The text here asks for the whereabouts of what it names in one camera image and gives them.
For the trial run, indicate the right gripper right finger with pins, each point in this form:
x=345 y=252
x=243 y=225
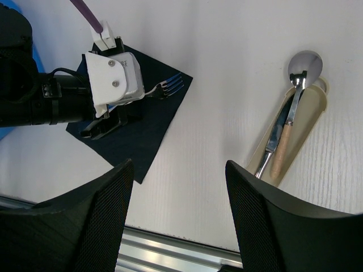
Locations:
x=277 y=231

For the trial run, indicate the wooden handled spoon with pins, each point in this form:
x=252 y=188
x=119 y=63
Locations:
x=304 y=69

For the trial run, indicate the silver fork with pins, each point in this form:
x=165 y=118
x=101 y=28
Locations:
x=167 y=87

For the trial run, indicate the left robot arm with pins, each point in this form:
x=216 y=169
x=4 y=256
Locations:
x=14 y=23

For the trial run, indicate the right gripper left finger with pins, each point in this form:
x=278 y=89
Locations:
x=80 y=230

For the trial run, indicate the silver knife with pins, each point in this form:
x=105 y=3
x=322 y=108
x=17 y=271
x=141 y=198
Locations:
x=274 y=138

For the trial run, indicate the black paper napkin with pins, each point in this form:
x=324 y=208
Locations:
x=148 y=120

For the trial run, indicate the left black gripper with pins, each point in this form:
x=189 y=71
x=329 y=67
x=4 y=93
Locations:
x=68 y=99

